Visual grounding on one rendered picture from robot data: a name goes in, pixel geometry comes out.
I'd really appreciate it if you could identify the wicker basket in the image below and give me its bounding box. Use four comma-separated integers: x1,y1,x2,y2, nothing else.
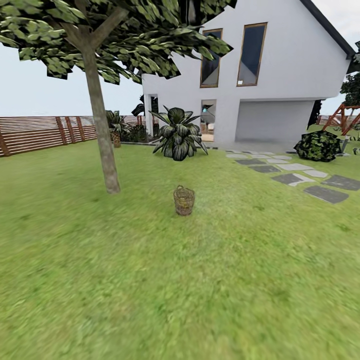
173,187,196,217

